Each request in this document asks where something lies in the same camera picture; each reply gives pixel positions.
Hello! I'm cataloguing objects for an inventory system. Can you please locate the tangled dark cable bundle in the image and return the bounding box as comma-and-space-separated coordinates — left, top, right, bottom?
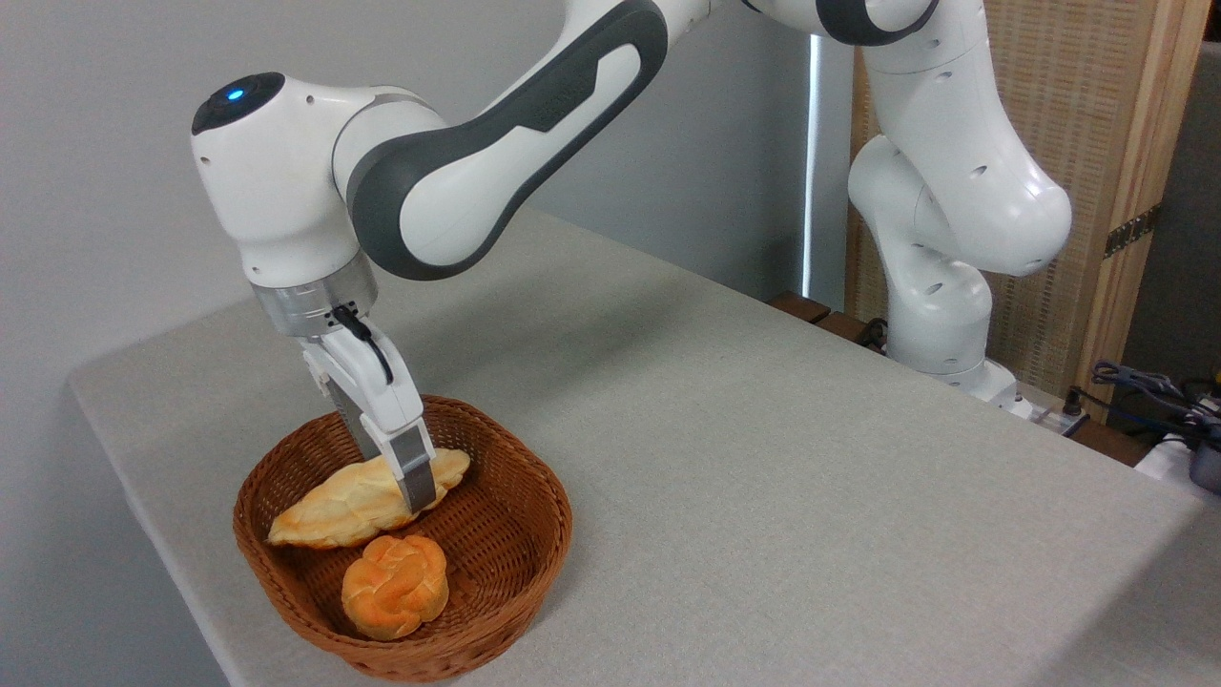
1064, 360, 1221, 445

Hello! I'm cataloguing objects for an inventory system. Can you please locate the brown wicker basket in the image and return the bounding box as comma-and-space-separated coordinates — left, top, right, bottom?
233, 395, 573, 683

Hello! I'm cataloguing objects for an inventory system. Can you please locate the long braided bread loaf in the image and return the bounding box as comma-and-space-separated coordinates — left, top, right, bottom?
268, 448, 472, 550

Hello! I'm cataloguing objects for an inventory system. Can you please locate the round orange bread roll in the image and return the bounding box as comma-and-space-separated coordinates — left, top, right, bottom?
341, 534, 449, 641

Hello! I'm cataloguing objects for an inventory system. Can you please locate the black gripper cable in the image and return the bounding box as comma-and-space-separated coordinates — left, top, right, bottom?
331, 305, 394, 385

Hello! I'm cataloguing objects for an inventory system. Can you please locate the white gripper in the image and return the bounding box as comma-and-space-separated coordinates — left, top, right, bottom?
300, 320, 438, 513

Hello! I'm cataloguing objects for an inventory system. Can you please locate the metal screen hinge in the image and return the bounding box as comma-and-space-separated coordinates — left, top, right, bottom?
1104, 202, 1163, 260

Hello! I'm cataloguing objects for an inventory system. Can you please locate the grey tablecloth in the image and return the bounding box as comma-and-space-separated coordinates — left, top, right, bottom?
67, 200, 1221, 687

